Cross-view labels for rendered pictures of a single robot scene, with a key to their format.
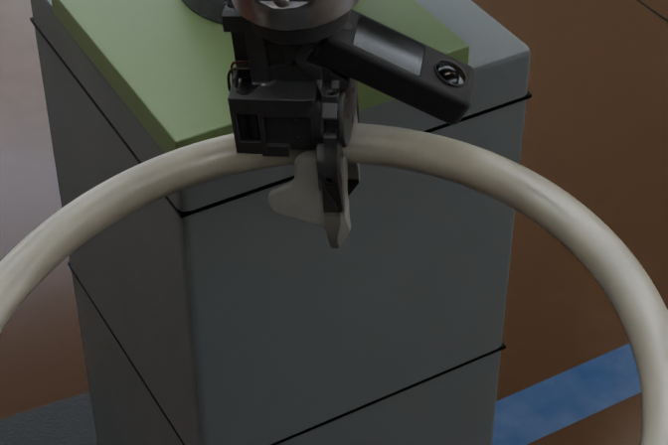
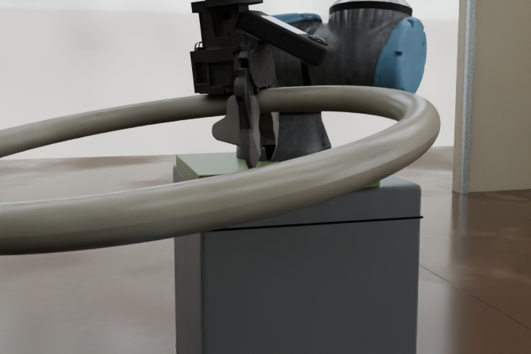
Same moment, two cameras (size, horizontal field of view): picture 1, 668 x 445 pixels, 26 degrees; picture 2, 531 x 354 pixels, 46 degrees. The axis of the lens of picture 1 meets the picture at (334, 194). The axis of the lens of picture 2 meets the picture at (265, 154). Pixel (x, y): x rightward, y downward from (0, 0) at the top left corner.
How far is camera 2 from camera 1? 66 cm
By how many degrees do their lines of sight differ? 34
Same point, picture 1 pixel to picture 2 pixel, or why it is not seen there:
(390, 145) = (283, 91)
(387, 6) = not seen: hidden behind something
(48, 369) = not seen: outside the picture
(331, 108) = (244, 53)
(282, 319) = (261, 331)
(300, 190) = (229, 120)
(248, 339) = (238, 338)
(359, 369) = not seen: outside the picture
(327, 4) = not seen: outside the picture
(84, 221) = (98, 114)
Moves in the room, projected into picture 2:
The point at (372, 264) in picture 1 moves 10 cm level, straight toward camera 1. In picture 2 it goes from (321, 309) to (309, 330)
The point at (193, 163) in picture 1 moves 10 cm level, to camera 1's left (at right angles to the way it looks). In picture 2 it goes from (171, 102) to (99, 101)
